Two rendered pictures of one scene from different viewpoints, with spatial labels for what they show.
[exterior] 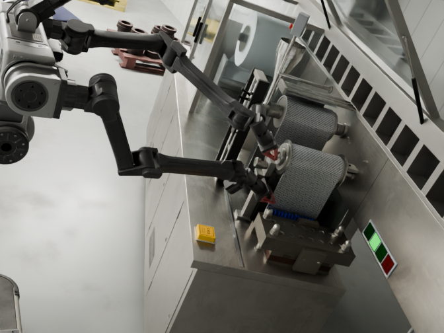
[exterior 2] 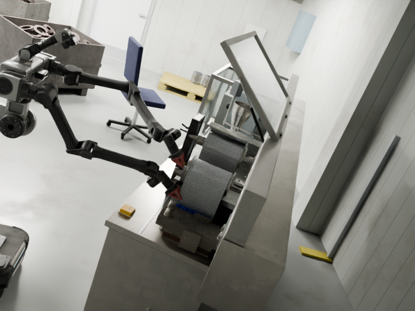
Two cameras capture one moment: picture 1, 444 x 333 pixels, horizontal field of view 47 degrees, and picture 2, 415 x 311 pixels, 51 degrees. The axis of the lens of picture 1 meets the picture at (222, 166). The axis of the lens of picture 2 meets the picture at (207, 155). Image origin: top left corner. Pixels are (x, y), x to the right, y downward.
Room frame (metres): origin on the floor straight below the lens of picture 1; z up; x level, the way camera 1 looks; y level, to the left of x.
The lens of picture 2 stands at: (-0.18, -1.24, 2.28)
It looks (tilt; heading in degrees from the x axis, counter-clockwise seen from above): 22 degrees down; 24
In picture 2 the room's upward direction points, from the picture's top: 21 degrees clockwise
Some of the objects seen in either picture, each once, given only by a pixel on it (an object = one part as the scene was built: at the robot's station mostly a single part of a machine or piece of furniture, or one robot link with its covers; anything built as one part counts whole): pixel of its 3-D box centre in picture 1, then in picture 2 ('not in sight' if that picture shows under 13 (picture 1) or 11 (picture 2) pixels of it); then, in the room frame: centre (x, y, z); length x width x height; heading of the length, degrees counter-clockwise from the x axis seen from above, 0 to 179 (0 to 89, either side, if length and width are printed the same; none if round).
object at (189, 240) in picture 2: (309, 261); (189, 241); (1.70, -0.47, 0.96); 0.10 x 0.03 x 0.11; 108
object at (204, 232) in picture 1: (205, 232); (127, 210); (1.67, -0.04, 0.91); 0.07 x 0.07 x 0.02; 18
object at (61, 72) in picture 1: (70, 95); (28, 91); (1.27, 0.47, 1.45); 0.09 x 0.08 x 0.12; 35
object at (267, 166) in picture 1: (254, 188); (175, 190); (1.92, -0.17, 1.05); 0.06 x 0.05 x 0.31; 108
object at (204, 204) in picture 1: (229, 128); (210, 169); (2.80, 0.05, 0.88); 2.52 x 0.66 x 0.04; 18
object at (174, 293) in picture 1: (207, 188); (194, 215); (2.81, 0.03, 0.43); 2.52 x 0.64 x 0.86; 18
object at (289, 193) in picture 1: (298, 199); (198, 200); (1.88, -0.35, 1.11); 0.23 x 0.01 x 0.18; 108
